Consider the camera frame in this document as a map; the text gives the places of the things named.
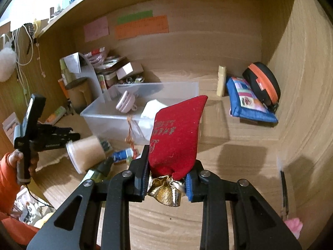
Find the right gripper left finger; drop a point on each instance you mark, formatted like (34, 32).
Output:
(75, 223)

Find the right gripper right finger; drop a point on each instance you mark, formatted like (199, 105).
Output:
(256, 224)

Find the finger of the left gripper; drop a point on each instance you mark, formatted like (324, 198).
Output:
(53, 130)
(60, 139)

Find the beige plastic lidded cup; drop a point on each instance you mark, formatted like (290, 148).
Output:
(85, 153)

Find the green glass bottle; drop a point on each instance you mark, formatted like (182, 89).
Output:
(99, 172)

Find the small blue card box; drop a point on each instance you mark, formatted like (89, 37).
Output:
(122, 155)

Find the pink round compact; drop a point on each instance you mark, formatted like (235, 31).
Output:
(126, 103)

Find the white velvet drawstring pouch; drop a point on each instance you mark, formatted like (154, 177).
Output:
(147, 118)

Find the red velvet pouch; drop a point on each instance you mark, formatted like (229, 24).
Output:
(174, 139)

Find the gourd charm with cord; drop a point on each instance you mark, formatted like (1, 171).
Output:
(129, 138)

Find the orange sleeve forearm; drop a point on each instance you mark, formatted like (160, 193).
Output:
(19, 232)

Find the left hand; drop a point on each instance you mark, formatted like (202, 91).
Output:
(16, 156)

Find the brown ceramic mug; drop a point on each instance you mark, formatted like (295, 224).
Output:
(80, 94)

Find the clear plastic storage bin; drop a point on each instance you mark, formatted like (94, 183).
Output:
(105, 121)

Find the green white tube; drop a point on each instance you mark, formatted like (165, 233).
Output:
(67, 76)

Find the fruit print box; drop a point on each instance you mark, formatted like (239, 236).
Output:
(102, 83)

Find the white bookend stand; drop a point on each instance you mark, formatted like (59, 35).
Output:
(85, 69)

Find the paper receipt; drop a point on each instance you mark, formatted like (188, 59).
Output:
(73, 63)

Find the white fluffy plush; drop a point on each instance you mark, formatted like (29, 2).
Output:
(7, 63)

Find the stack of packets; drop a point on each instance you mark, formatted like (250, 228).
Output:
(102, 63)

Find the white pink small box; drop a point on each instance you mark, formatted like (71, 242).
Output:
(131, 68)

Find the blue patchwork pouch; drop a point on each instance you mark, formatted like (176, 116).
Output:
(244, 104)

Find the pink sticky note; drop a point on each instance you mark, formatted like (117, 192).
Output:
(96, 29)

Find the green sticky note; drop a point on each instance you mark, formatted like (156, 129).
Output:
(134, 17)

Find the black orange round case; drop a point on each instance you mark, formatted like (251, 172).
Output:
(264, 85)

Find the cream lotion tube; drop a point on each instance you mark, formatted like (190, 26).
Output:
(221, 81)

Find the orange sticky note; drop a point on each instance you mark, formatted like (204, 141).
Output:
(142, 27)

